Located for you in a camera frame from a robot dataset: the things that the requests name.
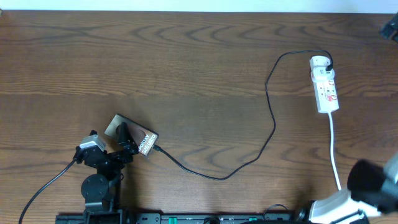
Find white power strip cord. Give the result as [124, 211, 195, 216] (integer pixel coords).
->
[327, 111, 343, 191]

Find white power strip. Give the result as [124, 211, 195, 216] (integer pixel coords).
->
[311, 67, 340, 114]

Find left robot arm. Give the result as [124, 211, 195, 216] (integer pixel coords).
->
[73, 122, 139, 224]

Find black charger cable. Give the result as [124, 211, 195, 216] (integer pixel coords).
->
[152, 49, 334, 181]

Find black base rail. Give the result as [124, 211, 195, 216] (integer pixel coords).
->
[55, 213, 297, 224]

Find white USB charger plug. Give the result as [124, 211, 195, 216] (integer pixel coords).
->
[310, 55, 331, 70]

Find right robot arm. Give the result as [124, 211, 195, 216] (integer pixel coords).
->
[298, 56, 397, 223]

